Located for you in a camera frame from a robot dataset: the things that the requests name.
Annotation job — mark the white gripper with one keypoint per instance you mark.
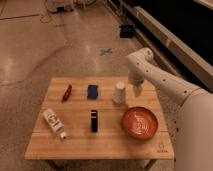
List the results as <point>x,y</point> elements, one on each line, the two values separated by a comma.
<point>137,90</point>

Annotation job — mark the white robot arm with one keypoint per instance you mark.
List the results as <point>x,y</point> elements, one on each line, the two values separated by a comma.
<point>194,138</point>

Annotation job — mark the white ceramic cup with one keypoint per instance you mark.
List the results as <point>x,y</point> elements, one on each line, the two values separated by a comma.
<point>119,95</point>

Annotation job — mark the blue eraser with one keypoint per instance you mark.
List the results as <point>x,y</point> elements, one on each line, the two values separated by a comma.
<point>92,92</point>

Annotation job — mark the orange patterned bowl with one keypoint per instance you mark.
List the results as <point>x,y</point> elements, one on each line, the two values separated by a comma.
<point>140,123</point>

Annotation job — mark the black rectangular device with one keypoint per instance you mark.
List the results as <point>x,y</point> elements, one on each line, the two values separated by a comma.
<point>94,120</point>

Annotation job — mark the black box on floor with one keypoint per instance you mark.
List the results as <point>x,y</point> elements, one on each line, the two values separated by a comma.
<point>126,31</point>

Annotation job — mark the wooden folding table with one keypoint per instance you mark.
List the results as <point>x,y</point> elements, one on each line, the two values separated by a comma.
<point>110,142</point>

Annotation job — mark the red pocket knife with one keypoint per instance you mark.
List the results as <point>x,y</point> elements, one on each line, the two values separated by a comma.
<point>67,93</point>

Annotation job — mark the white tube with label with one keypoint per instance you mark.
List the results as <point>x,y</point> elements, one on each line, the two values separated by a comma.
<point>55,123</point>

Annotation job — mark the grey floor equipment base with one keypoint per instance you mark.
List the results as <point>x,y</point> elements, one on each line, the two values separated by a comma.
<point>55,6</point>

